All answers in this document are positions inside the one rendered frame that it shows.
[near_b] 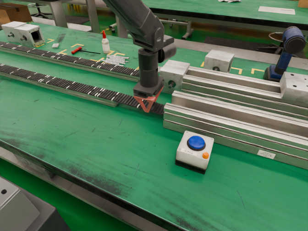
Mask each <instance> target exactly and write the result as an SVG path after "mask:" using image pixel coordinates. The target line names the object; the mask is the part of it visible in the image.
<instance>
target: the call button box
mask: <svg viewBox="0 0 308 231"><path fill-rule="evenodd" d="M191 136H200V137H202V138H203V139H204V141H205V144H204V147H202V148H200V149H195V148H192V147H191V146H190V145H189V143H188V141H189V138H190V137H191ZM213 143H214V139H213V138H211V137H207V136H204V135H200V134H197V133H193V132H190V131H185V132H184V135H183V137H182V139H181V142H180V144H179V146H178V149H177V151H176V161H175V165H178V166H180V167H183V168H186V169H189V170H192V171H195V172H198V173H201V174H203V175H204V174H205V172H206V168H207V165H208V162H209V158H210V154H211V150H212V147H213ZM204 152H207V153H208V154H209V158H208V159H204V158H203V157H202V155H203V153H204Z"/></svg>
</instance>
